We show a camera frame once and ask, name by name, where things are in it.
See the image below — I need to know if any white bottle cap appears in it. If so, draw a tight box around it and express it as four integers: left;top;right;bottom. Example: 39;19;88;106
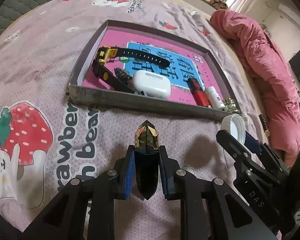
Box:
221;114;245;145

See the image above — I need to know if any white pill bottle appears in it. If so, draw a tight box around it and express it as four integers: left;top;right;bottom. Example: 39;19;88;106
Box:
204;86;225;110

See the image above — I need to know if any red black lighter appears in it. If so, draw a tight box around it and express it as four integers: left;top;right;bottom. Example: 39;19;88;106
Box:
187;77;212;108

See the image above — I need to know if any black gold faceted bottle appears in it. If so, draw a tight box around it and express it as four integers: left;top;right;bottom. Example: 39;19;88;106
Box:
134;120;159;200

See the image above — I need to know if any white earbuds case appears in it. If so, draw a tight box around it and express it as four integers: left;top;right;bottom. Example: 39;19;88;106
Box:
132;70;171;99

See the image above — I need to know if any yellow black wrist watch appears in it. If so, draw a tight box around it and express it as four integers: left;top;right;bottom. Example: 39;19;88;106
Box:
91;46;170;94

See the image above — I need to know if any pink quilt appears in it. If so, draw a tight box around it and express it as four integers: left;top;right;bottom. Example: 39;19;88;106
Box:
210;10;300;167

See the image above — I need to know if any gold metal knob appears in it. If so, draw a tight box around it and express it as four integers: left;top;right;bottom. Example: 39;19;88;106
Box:
223;98;241;114

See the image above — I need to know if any strawberry bear bed sheet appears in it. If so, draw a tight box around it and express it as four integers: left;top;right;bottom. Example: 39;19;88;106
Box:
0;0;265;231

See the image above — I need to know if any pink blue workbook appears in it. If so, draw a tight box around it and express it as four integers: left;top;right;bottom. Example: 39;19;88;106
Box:
81;29;216;109

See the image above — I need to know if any white air conditioner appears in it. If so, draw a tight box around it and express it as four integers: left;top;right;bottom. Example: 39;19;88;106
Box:
278;3;300;27

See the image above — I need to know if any small dark figurine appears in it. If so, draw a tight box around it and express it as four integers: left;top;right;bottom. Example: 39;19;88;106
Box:
114;68;133;86

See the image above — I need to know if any brown patterned blanket on sill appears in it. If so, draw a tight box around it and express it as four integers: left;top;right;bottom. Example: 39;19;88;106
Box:
209;0;228;10

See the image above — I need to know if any shallow purple cardboard box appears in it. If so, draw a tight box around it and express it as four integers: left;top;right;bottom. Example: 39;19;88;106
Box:
69;20;235;121

